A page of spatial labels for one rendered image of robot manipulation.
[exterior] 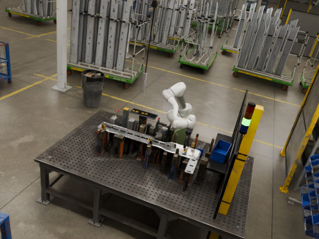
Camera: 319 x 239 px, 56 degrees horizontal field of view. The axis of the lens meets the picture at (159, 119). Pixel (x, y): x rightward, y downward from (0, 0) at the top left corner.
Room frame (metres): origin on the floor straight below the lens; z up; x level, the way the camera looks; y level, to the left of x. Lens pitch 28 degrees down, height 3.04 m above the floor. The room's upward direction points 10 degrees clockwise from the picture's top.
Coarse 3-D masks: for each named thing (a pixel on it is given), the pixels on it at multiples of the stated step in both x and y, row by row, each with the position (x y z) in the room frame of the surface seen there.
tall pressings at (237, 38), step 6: (246, 6) 12.52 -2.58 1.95; (252, 6) 12.55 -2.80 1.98; (264, 6) 12.13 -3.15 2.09; (252, 12) 12.51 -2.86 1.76; (270, 12) 12.10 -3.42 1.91; (276, 12) 11.99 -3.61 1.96; (270, 18) 12.01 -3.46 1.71; (240, 24) 12.58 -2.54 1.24; (258, 24) 12.17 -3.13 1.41; (240, 30) 12.55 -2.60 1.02; (240, 36) 12.44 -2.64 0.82; (264, 36) 12.02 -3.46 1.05; (234, 42) 12.47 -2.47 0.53
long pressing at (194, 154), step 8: (120, 128) 3.41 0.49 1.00; (128, 136) 3.25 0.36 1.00; (136, 136) 3.28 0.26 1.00; (144, 136) 3.31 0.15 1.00; (160, 144) 3.19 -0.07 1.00; (168, 144) 3.22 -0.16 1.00; (176, 144) 3.25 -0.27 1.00; (184, 152) 3.10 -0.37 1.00; (192, 152) 3.13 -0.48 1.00; (200, 152) 3.17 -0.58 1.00
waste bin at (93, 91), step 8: (88, 72) 6.07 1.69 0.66; (96, 72) 6.14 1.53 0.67; (88, 80) 5.68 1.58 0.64; (96, 80) 5.71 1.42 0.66; (88, 88) 5.71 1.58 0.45; (96, 88) 5.74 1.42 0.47; (88, 96) 5.72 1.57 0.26; (96, 96) 5.77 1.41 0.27; (88, 104) 5.73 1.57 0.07; (96, 104) 5.78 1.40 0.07
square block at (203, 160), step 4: (200, 160) 2.94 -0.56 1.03; (204, 160) 2.91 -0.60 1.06; (200, 164) 2.92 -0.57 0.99; (204, 164) 2.91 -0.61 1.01; (200, 168) 2.92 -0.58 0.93; (204, 168) 2.91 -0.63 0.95; (200, 172) 2.92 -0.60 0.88; (200, 176) 2.91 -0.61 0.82; (196, 180) 2.92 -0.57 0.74; (200, 180) 2.91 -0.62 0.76; (200, 184) 2.90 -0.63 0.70
